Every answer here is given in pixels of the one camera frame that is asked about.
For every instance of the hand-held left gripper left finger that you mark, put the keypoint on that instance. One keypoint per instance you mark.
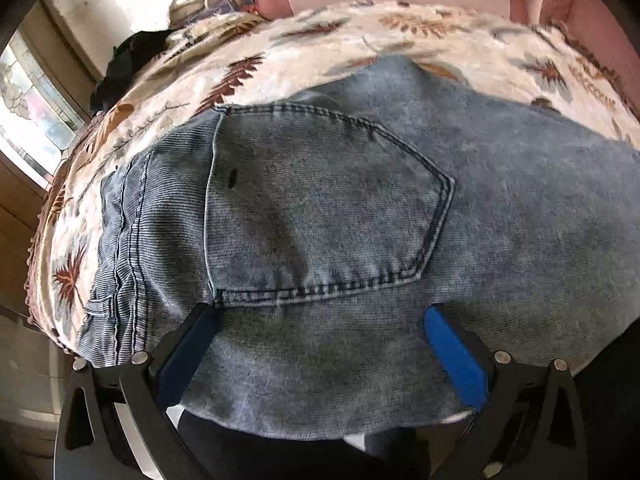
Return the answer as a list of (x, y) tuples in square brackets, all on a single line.
[(184, 356)]

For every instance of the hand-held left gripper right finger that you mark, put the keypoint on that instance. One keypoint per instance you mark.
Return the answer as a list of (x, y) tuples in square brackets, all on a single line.
[(456, 356)]

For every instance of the blue denim pants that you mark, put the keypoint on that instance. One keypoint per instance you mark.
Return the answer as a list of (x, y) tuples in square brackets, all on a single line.
[(325, 210)]

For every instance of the person's dark clothing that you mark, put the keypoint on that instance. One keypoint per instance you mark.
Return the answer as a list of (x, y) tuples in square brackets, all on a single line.
[(280, 460)]

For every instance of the window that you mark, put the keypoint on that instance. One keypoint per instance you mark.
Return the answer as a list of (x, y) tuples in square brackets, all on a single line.
[(35, 105)]

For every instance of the black cloth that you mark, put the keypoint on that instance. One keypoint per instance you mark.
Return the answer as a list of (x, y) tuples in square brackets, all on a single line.
[(130, 65)]

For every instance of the leaf print blanket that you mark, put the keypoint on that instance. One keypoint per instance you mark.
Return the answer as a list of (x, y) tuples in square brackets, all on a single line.
[(310, 55)]

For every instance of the purple patterned cloth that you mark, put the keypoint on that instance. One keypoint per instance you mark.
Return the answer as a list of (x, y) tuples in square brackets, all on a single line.
[(235, 5)]

